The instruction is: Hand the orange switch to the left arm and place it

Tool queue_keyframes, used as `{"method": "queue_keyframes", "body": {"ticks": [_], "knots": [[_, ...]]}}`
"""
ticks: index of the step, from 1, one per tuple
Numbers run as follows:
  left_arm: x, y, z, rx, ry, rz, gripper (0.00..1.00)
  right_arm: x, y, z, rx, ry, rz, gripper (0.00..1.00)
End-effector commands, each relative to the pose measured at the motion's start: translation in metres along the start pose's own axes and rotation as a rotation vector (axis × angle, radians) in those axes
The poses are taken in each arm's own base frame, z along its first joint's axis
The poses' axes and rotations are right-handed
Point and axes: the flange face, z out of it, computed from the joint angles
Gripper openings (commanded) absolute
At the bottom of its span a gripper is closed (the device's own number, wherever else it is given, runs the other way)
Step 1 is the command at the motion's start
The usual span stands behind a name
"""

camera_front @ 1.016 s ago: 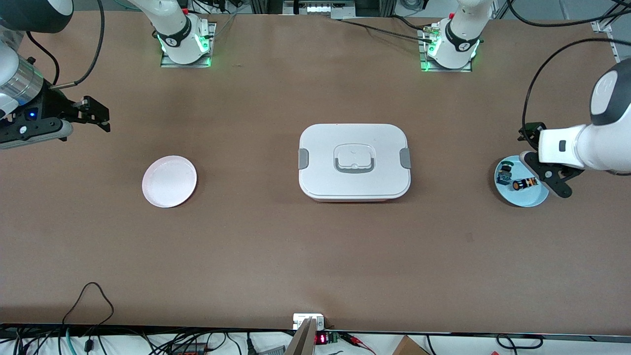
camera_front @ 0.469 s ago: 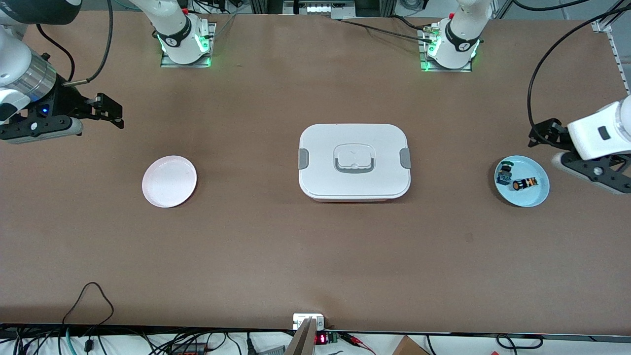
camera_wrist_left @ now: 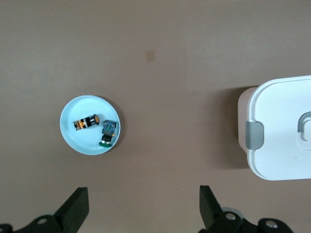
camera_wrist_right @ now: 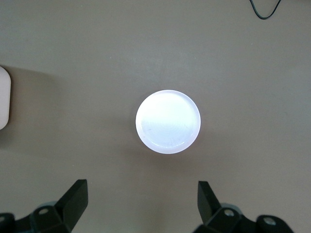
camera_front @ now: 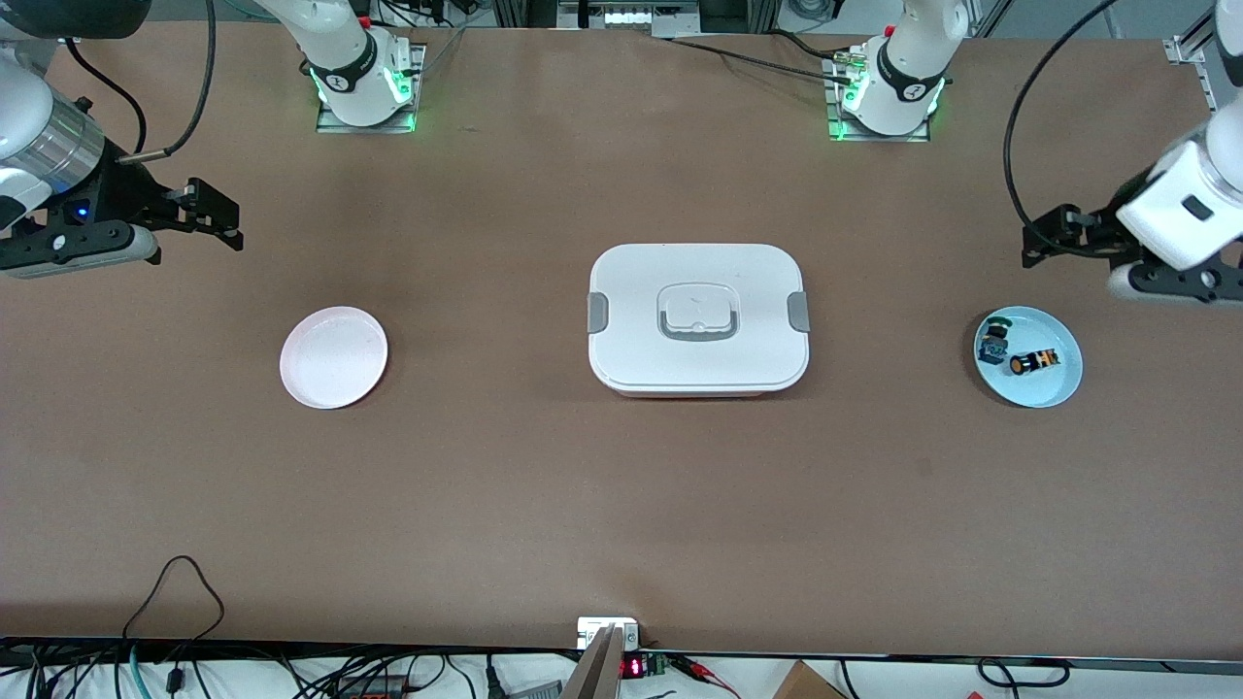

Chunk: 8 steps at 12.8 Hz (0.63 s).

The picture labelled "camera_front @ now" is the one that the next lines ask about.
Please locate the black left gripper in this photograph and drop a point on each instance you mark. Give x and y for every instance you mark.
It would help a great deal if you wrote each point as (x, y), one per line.
(1094, 235)

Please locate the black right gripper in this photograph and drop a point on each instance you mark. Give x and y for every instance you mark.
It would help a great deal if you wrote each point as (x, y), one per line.
(124, 190)

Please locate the orange push button switch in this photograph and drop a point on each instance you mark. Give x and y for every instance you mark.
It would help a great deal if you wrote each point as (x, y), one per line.
(1034, 362)

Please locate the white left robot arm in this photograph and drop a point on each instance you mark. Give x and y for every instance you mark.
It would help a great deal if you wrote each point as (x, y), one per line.
(1180, 209)

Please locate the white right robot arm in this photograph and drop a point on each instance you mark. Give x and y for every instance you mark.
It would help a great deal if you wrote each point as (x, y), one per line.
(350, 68)

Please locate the white lunch box grey clips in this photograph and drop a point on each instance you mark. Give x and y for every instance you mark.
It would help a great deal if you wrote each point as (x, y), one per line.
(699, 369)

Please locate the lit grey control box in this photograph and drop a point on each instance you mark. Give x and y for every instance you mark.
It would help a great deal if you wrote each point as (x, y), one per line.
(631, 15)

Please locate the light blue round plate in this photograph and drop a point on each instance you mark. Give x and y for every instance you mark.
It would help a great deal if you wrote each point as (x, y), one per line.
(1044, 388)

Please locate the pale pink round plate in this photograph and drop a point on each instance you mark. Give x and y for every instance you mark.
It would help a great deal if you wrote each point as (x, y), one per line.
(333, 357)

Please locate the brown cardboard piece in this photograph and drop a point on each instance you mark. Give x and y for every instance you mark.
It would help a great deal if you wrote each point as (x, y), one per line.
(806, 684)

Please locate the small white mounted device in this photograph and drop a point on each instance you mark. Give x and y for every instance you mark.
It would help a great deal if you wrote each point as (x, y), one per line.
(592, 629)

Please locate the grey metal bar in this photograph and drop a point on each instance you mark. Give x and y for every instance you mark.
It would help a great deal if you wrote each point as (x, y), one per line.
(594, 675)

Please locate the red digit display board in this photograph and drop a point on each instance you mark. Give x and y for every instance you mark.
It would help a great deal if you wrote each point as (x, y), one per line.
(636, 667)

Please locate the green push button switch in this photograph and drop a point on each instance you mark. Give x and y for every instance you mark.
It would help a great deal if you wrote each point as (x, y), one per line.
(993, 342)

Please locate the aluminium frame profile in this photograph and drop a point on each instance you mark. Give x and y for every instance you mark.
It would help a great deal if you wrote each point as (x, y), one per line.
(1190, 53)

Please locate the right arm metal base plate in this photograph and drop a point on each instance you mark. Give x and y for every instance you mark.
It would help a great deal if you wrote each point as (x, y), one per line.
(413, 107)

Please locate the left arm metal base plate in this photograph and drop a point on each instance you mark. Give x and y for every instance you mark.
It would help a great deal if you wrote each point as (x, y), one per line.
(837, 121)

